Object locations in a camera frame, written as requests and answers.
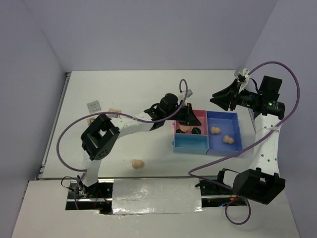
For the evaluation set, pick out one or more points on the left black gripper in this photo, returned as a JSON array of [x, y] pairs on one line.
[[188, 116]]

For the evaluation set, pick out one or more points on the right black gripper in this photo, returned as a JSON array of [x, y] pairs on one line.
[[223, 101]]

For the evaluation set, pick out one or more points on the peach puff with ribbon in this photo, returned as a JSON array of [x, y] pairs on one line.
[[185, 128]]

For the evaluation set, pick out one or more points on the gourd sponge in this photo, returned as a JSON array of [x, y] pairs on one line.
[[215, 130], [227, 139], [137, 164]]

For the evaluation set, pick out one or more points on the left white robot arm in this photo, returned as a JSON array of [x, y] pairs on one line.
[[99, 138]]

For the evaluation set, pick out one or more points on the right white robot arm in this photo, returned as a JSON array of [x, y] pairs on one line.
[[261, 182]]

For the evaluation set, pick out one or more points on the pink drawer box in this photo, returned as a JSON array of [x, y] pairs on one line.
[[201, 115]]

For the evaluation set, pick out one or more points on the light blue drawer box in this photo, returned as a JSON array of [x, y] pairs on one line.
[[190, 143]]

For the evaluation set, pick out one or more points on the purple-blue organizer tray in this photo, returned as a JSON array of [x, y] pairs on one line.
[[229, 125]]

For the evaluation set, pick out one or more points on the gourd sponge front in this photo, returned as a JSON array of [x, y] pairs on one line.
[[137, 164]]

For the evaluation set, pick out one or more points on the colourful glitter eyeshadow palette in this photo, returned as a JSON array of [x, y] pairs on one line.
[[115, 110]]

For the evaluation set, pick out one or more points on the silver foil tape sheet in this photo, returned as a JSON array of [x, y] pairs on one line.
[[156, 196]]

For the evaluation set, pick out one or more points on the silver grey eyeshadow palette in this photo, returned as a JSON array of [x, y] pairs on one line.
[[94, 107]]

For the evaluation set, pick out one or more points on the brown eyeshadow palette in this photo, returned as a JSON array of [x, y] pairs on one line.
[[90, 121]]

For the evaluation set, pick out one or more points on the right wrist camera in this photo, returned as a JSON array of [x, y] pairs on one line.
[[242, 75]]

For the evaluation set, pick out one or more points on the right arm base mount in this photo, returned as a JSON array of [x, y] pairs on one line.
[[213, 195]]

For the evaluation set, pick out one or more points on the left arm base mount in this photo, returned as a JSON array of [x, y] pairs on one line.
[[97, 197]]

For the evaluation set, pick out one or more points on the aluminium rail left edge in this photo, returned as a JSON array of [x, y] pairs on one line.
[[46, 153]]

